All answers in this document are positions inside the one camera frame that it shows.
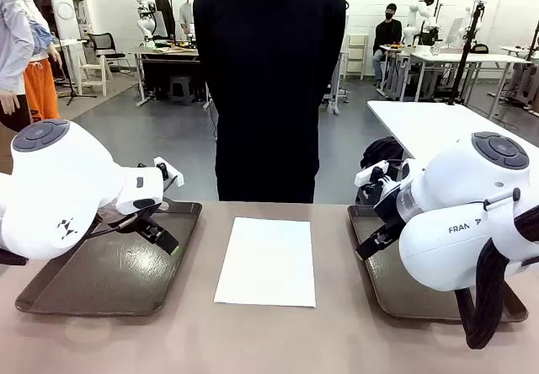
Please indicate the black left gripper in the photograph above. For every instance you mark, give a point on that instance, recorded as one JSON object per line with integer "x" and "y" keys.
{"x": 135, "y": 216}

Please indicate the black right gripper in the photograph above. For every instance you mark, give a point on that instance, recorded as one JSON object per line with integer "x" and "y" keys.
{"x": 391, "y": 205}

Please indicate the white A4 paper stack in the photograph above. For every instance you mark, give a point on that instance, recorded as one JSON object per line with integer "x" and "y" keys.
{"x": 267, "y": 260}

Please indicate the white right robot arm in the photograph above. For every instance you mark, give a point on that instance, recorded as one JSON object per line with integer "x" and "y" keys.
{"x": 463, "y": 172}

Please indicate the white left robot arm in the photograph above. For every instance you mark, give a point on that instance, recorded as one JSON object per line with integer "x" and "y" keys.
{"x": 63, "y": 188}

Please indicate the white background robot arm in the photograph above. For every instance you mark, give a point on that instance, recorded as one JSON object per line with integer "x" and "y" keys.
{"x": 146, "y": 16}

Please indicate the white robot arm with lamp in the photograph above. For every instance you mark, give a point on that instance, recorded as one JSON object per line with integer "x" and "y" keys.
{"x": 414, "y": 20}

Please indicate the brown plastic tray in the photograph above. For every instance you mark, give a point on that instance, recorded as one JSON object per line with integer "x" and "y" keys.
{"x": 126, "y": 273}
{"x": 391, "y": 294}

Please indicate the black bag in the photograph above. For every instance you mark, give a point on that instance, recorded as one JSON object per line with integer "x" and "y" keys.
{"x": 383, "y": 151}

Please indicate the large white table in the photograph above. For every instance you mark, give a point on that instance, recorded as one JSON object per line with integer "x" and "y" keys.
{"x": 421, "y": 125}

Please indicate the grey plastic stool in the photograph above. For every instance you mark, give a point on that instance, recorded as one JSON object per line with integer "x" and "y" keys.
{"x": 180, "y": 89}

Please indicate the white desk with black panel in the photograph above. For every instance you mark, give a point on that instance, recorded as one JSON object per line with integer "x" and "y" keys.
{"x": 168, "y": 66}

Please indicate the white wooden chair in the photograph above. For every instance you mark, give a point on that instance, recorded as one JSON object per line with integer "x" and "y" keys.
{"x": 94, "y": 75}

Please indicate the black tripod stand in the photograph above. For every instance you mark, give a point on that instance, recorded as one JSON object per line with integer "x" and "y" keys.
{"x": 71, "y": 83}

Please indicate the white shelf unit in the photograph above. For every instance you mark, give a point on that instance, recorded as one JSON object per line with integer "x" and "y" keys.
{"x": 357, "y": 54}

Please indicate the person in black sweater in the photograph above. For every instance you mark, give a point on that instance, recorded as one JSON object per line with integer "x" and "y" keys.
{"x": 269, "y": 75}

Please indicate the black office chair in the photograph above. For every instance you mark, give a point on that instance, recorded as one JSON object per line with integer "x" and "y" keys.
{"x": 105, "y": 45}

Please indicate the long white background table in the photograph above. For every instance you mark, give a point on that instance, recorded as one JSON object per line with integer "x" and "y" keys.
{"x": 463, "y": 58}

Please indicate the seated person in black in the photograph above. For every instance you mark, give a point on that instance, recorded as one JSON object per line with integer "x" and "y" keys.
{"x": 387, "y": 37}

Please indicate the tall black tripod pole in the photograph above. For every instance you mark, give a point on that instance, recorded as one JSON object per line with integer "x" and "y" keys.
{"x": 465, "y": 54}

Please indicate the white computer monitor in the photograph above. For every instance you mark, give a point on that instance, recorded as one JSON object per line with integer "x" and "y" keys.
{"x": 455, "y": 30}

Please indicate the background person in black coat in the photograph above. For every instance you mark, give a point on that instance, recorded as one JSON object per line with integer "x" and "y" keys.
{"x": 162, "y": 12}

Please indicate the background person with dark hair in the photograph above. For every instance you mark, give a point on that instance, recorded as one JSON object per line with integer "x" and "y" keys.
{"x": 186, "y": 12}

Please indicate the small white background robot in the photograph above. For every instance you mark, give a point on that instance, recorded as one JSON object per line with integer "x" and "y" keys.
{"x": 467, "y": 20}

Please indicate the mannequin striped shirt brown skirt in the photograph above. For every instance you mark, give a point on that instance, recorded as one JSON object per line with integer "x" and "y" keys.
{"x": 12, "y": 45}

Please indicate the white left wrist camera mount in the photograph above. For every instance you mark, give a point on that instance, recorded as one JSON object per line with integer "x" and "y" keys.
{"x": 174, "y": 177}

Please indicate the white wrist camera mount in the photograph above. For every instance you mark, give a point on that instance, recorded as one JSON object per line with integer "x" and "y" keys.
{"x": 370, "y": 174}
{"x": 174, "y": 177}

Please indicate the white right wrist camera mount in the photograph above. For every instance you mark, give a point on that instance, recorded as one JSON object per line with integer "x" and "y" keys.
{"x": 370, "y": 174}

